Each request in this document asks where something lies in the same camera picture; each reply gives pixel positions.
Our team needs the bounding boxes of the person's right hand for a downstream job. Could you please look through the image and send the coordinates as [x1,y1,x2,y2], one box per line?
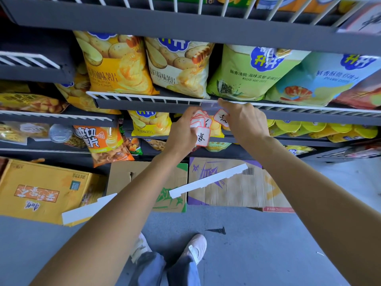
[217,98,271,152]

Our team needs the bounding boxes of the person's left hand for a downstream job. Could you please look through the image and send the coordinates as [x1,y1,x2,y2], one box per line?
[164,106,203,160]

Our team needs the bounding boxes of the stack of red-bordered price tags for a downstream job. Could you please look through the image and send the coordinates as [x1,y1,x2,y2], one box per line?
[190,109,212,147]

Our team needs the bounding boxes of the dark grey metal shelf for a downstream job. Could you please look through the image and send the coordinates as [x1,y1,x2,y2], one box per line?
[0,0,381,164]

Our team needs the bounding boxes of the person's right forearm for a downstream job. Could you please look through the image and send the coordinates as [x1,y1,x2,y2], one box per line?
[253,137,381,286]

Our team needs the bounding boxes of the person's left forearm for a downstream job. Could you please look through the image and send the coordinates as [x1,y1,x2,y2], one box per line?
[29,150,179,286]

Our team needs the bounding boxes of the clear plastic label holder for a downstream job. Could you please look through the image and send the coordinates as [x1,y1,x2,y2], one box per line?
[336,0,381,35]
[202,99,228,111]

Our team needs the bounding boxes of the person's dark trousers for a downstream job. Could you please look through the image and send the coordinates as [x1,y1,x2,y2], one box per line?
[128,251,202,286]

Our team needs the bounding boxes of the small green orange snack bag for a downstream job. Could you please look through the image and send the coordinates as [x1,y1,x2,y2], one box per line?
[119,117,143,156]

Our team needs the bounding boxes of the light green snack bag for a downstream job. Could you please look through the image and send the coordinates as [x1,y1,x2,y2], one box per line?
[206,44,312,102]

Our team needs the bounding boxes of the long white plastic strip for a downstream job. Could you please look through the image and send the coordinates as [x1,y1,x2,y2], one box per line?
[62,163,249,226]

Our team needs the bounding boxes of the brown green-print cardboard box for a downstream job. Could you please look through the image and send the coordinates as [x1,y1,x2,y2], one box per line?
[106,161,189,213]

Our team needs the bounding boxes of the row of yellow snack bags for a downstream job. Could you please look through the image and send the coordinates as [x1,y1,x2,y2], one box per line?
[128,110,379,144]

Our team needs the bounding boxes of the flat purple-print cardboard box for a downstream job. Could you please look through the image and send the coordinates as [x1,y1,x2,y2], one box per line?
[187,157,267,207]

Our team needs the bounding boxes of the white yellow snack bag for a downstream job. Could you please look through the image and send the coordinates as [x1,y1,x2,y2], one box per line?
[145,37,215,99]

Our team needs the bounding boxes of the flat orange-arrow cardboard box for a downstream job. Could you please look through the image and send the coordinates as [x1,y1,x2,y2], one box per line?
[262,168,295,213]

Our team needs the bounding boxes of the blue white snack bag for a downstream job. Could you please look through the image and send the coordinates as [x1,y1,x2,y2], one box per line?
[265,52,381,107]

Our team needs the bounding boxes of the red display rack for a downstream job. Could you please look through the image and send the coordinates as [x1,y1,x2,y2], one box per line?
[300,139,381,164]

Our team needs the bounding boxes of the yellow potato chip bag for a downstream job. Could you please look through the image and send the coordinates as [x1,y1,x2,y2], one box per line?
[73,31,160,96]
[55,64,122,116]

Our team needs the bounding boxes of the metal food can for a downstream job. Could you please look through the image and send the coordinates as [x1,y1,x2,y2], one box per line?
[48,124,74,144]

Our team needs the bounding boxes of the pink red snack bag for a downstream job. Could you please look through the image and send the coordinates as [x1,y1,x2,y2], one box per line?
[330,70,381,110]

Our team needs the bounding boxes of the row of colourful snack packets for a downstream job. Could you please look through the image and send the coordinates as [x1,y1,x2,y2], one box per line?
[345,145,381,160]

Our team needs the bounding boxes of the orange cartoon snack box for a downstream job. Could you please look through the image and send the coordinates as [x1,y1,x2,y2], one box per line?
[256,0,339,14]

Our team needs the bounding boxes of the yellow cardboard box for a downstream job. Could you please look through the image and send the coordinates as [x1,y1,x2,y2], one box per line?
[0,159,107,227]

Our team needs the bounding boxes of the yellow green snack packets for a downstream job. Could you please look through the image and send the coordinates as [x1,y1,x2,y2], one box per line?
[0,81,69,114]

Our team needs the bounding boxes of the clear yellow snack packet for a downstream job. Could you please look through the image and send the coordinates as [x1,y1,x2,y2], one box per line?
[0,121,50,145]

